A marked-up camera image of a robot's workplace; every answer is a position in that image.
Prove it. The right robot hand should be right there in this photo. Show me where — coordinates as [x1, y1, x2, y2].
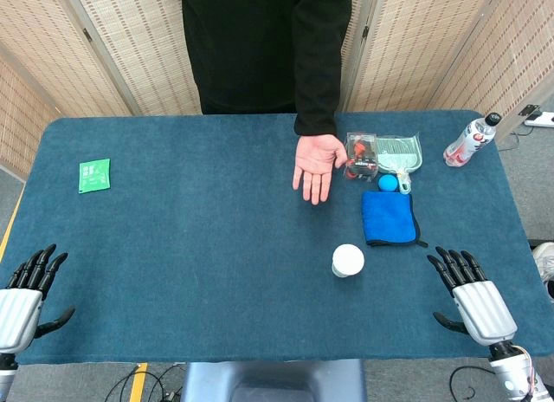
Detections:
[426, 246, 519, 347]

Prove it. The person's bare hand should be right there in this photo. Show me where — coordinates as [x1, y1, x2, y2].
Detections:
[292, 134, 349, 206]

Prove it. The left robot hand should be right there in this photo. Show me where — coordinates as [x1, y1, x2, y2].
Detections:
[0, 243, 76, 355]

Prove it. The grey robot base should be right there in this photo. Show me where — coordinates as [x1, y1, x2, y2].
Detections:
[180, 359, 369, 402]

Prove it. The person's black sleeved forearm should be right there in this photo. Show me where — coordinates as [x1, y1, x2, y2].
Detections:
[291, 0, 354, 138]

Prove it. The white round container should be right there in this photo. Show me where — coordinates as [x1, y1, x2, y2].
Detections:
[331, 243, 365, 279]

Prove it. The person's black torso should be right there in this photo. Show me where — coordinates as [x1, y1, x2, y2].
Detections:
[170, 0, 304, 115]

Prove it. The red black packaged item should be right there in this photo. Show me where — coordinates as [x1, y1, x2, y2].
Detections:
[343, 132, 379, 182]

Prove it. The white sneaker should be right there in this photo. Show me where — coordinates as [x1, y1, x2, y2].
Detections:
[532, 241, 554, 304]

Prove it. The mint green dustpan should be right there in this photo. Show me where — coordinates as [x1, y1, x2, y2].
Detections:
[375, 133, 423, 196]

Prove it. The blue microfiber cloth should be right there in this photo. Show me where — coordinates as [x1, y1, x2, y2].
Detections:
[361, 190, 429, 249]

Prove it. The blue table cloth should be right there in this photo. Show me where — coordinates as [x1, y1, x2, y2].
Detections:
[0, 110, 554, 366]

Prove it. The yellow floor tape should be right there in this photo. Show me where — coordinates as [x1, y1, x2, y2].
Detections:
[128, 362, 149, 402]

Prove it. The plastic drink bottle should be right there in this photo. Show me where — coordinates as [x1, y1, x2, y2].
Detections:
[442, 112, 502, 168]

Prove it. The green sachet packet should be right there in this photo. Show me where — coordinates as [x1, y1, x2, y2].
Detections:
[78, 158, 112, 195]

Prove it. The woven folding screen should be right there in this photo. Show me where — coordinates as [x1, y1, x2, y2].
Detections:
[0, 0, 203, 180]
[339, 0, 554, 143]

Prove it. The white power strip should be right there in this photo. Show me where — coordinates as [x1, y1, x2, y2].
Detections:
[524, 111, 554, 129]

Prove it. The black floor cable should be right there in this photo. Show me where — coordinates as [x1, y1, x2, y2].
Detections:
[448, 365, 497, 402]
[103, 362, 187, 402]

